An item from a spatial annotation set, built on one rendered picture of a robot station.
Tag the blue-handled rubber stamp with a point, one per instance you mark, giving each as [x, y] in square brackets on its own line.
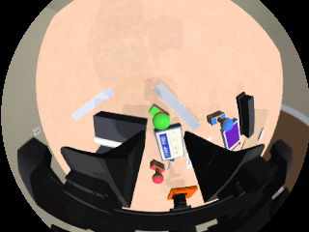
[219, 117]

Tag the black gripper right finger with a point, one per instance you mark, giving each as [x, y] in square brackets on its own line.
[215, 166]

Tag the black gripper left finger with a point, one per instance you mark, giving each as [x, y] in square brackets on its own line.
[119, 167]

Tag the white thin flat bar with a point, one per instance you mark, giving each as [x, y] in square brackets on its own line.
[103, 96]

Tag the white cylinder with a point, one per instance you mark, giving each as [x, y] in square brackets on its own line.
[106, 141]

